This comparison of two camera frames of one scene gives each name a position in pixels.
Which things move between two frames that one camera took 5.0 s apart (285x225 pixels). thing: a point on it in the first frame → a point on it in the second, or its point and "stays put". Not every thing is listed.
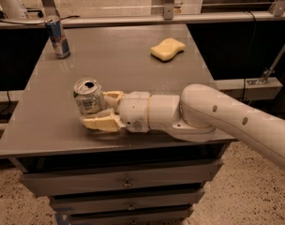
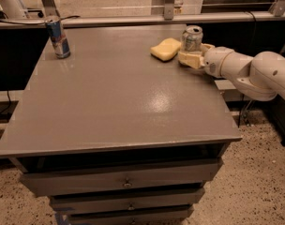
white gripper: x=133 y=110 → x=214 y=61
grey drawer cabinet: x=113 y=176 stays put
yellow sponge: x=167 y=49 stays put
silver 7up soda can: x=89 y=97 → x=191 y=38
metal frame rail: x=148 y=20 stays put
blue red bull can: x=60 y=45 stays put
